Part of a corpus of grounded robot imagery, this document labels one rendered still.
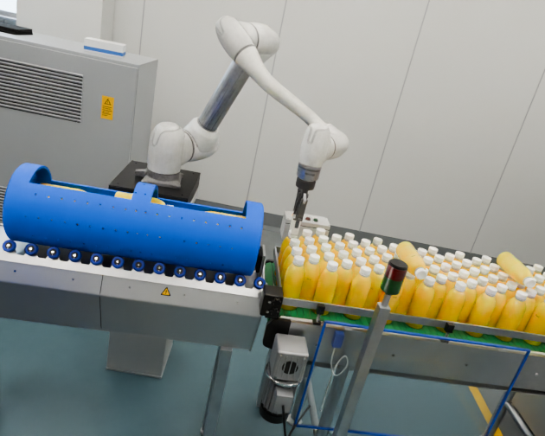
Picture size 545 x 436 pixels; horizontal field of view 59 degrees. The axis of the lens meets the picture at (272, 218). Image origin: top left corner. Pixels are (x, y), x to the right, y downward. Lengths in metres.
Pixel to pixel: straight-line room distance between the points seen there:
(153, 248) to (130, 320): 0.35
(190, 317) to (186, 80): 2.90
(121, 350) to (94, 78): 1.67
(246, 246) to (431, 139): 3.20
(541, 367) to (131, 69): 2.67
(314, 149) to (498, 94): 3.18
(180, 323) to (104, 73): 1.85
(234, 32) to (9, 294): 1.29
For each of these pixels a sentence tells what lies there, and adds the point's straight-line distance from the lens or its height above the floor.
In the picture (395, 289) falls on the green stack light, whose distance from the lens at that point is 1.58.
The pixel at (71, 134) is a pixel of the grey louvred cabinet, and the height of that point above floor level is 0.93.
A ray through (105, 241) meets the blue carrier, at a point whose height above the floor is 1.06.
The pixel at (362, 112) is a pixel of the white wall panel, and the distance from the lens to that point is 4.47.
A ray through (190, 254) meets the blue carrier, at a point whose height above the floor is 1.06.
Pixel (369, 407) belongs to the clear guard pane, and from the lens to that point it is 2.03.
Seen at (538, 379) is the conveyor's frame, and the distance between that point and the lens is 2.28.
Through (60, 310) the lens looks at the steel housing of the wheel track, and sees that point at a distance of 2.01.
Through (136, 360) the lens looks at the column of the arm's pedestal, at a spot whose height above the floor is 0.09.
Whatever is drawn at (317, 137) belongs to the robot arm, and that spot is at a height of 1.51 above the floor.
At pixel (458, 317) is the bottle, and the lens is 2.02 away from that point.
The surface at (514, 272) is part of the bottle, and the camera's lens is 2.16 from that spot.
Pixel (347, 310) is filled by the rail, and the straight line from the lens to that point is 1.80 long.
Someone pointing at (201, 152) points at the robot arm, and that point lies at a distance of 2.38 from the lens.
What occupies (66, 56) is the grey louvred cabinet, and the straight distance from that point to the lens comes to 3.35.
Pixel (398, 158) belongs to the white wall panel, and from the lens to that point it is 4.64.
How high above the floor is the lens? 1.88
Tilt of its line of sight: 22 degrees down
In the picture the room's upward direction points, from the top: 13 degrees clockwise
